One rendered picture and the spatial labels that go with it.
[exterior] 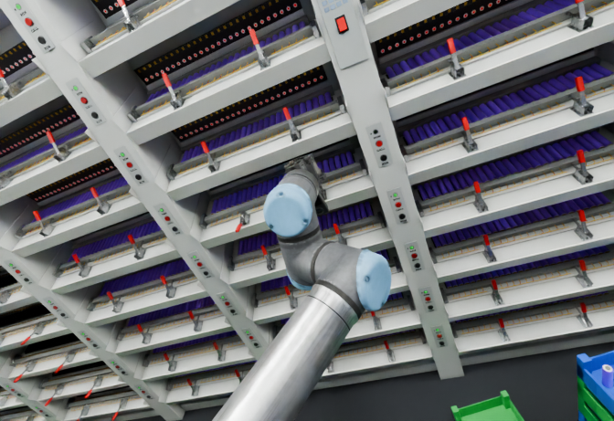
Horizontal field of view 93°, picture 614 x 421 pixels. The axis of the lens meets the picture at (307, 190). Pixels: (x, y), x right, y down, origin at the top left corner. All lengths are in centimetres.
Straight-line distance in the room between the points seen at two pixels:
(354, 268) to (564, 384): 118
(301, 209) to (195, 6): 55
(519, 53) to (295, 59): 52
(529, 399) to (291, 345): 117
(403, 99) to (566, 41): 36
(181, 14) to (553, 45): 85
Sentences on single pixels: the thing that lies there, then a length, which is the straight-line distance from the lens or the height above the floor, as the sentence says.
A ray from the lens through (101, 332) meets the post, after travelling 168.
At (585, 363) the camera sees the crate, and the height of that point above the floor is 48.
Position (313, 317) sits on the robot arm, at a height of 101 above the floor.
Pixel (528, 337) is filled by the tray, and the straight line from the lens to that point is 145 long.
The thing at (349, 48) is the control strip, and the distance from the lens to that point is 77.
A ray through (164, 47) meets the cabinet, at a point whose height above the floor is 153.
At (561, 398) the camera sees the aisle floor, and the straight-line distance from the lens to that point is 153.
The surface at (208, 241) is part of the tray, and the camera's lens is 105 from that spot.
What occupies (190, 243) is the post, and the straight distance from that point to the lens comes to 107.
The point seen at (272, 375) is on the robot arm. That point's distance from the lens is 45.
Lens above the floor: 134
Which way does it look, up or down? 23 degrees down
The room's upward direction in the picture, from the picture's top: 24 degrees counter-clockwise
